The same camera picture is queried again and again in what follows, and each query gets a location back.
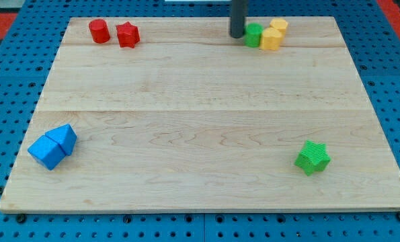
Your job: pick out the red star block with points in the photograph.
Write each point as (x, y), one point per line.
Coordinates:
(128, 35)

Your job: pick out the green star block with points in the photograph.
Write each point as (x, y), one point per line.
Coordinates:
(312, 157)

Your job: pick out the light wooden board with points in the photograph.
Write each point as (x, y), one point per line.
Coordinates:
(191, 120)

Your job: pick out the green cylinder block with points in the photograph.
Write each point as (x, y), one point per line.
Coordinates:
(253, 33)

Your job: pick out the yellow pentagon block front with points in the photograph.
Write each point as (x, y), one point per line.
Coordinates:
(271, 39)

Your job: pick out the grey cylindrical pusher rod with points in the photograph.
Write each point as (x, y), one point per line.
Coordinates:
(237, 17)

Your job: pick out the yellow hexagon block rear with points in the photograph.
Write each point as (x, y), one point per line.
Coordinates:
(280, 24)

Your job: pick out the red cylinder block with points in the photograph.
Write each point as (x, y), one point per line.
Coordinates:
(99, 31)

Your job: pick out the blue triangular prism block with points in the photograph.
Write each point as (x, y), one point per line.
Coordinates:
(64, 136)

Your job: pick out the blue cube block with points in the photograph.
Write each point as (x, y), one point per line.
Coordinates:
(46, 152)

